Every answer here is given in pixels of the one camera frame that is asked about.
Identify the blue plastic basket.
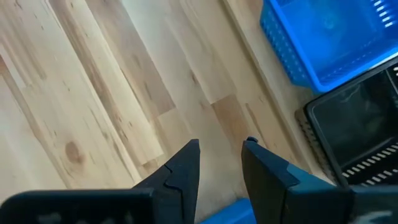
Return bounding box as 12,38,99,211
259,0,398,94
198,197,257,224

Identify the black plastic basket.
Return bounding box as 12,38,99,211
294,57,398,187

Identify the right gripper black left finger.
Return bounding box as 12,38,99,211
0,139,200,224

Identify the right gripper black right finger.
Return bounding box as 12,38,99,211
241,136,398,224

